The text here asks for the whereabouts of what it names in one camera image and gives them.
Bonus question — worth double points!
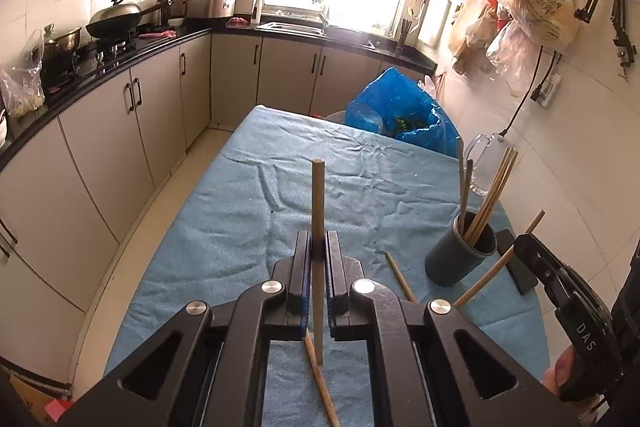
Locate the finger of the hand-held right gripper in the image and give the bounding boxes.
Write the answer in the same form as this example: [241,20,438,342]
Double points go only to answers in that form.
[514,233,569,304]

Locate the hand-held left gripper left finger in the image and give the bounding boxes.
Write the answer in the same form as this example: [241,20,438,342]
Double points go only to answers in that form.
[57,230,313,427]

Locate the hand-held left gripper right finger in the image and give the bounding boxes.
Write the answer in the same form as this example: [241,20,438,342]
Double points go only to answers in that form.
[325,230,581,427]

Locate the slender wooden chopstick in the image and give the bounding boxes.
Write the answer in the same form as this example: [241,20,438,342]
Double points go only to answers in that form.
[453,209,547,309]
[385,251,420,306]
[311,159,326,367]
[303,332,342,427]

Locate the bunch of wooden chopsticks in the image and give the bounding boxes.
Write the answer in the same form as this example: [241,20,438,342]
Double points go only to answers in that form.
[457,147,519,245]

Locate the dark round utensil cup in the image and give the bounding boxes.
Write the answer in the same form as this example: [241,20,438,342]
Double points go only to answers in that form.
[425,212,498,288]

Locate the person's right hand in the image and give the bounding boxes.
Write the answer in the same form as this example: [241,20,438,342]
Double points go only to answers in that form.
[543,347,580,394]

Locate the black smartphone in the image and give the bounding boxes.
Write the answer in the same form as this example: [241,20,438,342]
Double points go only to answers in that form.
[495,229,541,296]

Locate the blue tablecloth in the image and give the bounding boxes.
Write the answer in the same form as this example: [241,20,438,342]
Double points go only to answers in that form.
[102,104,551,427]

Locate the clear glass pitcher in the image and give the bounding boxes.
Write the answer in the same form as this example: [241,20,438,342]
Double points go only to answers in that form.
[462,132,516,198]

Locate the blue plastic bag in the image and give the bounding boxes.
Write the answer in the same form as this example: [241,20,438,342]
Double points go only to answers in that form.
[345,67,460,158]

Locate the pink plastic bag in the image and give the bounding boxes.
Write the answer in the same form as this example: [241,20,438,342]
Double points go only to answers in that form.
[487,19,538,95]

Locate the brown hanging bags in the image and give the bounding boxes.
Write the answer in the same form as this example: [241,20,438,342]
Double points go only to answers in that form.
[447,2,496,78]

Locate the steel sink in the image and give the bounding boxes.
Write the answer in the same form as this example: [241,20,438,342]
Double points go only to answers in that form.
[257,22,321,36]

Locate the beige base cabinets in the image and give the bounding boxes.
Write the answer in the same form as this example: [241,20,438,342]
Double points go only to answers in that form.
[0,32,436,313]

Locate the white cutting board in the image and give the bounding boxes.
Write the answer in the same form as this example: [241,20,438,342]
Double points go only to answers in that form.
[417,0,451,48]

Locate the beige printed plastic bag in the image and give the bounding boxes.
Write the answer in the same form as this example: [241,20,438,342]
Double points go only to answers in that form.
[495,0,581,55]

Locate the silver rice cooker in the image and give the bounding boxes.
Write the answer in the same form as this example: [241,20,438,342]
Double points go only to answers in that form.
[184,0,237,20]

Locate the black countertop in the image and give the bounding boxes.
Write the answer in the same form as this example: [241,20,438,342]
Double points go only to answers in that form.
[0,22,438,168]

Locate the gas stove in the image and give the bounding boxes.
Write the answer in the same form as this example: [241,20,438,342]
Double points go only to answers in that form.
[75,34,139,64]

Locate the black wok with lid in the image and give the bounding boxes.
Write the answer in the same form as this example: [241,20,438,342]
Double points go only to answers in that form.
[86,0,169,39]

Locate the cardboard box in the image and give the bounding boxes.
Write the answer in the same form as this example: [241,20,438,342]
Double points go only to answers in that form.
[7,372,76,427]

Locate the steel pot with lid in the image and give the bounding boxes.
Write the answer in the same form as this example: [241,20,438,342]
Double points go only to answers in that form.
[42,24,82,58]

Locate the clear plastic bag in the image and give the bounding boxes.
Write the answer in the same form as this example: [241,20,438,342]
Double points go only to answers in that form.
[0,29,46,118]

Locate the black cable with plug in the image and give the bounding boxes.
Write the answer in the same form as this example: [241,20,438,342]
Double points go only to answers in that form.
[500,47,559,138]

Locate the white wall outlet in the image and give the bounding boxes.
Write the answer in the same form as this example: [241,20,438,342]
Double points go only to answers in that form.
[537,74,564,108]

